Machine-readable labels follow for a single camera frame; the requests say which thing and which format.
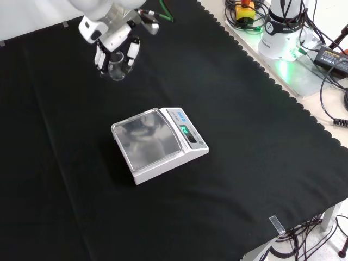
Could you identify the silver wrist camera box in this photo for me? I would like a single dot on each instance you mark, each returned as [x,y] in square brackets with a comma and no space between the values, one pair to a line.
[151,26]

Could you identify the black tripod leg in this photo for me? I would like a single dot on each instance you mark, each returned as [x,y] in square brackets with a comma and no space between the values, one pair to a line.
[338,38]

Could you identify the small clear glass beaker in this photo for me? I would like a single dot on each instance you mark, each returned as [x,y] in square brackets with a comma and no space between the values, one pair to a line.
[117,69]

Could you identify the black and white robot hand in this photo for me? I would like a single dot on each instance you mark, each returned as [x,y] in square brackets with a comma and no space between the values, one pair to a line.
[115,38]

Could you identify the black bench cloth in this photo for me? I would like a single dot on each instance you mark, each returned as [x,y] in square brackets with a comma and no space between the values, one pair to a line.
[81,163]

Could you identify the black power adapter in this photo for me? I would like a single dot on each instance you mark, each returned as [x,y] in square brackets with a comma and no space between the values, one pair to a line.
[333,58]

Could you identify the pale base board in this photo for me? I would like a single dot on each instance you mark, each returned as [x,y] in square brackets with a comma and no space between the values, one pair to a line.
[301,79]

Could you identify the yellow stop button box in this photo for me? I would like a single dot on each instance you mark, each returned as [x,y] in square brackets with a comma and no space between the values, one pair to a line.
[244,12]

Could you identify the clear cloth clip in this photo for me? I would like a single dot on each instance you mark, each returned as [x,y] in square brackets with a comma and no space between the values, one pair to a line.
[277,225]

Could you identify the white electronic balance steel pan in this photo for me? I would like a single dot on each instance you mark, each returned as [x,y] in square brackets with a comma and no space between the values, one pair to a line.
[152,141]

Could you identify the white table leg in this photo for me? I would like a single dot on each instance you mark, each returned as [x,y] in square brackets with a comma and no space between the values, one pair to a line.
[330,217]

